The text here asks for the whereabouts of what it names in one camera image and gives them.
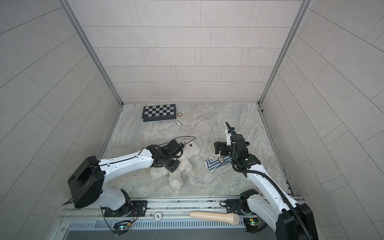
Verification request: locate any folded black chess board box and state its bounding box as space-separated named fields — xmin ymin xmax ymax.
xmin=142 ymin=104 xmax=177 ymax=122

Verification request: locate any black corrugated cable conduit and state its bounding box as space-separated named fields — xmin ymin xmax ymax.
xmin=224 ymin=121 xmax=314 ymax=240

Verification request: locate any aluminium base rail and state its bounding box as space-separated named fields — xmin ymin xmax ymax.
xmin=56 ymin=195 xmax=307 ymax=223

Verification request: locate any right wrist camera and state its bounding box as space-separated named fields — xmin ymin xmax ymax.
xmin=226 ymin=129 xmax=233 ymax=146

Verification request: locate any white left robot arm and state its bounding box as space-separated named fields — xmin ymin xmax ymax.
xmin=65 ymin=139 xmax=185 ymax=215

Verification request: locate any beige wooden handle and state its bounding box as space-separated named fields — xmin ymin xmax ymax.
xmin=190 ymin=211 xmax=240 ymax=225

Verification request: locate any blue white striped shirt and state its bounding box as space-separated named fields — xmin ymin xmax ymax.
xmin=205 ymin=156 xmax=232 ymax=174

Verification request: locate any green circuit board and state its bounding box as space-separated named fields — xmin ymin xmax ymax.
xmin=114 ymin=220 xmax=133 ymax=232
xmin=243 ymin=218 xmax=261 ymax=233

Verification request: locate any white fluffy teddy bear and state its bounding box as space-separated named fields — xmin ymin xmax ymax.
xmin=150 ymin=144 xmax=200 ymax=189

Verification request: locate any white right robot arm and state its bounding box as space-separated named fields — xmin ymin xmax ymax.
xmin=214 ymin=132 xmax=319 ymax=240

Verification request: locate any right green circuit board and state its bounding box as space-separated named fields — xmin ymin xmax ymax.
xmin=243 ymin=218 xmax=261 ymax=233

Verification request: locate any left green circuit board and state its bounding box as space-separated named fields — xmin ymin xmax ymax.
xmin=114 ymin=220 xmax=133 ymax=232

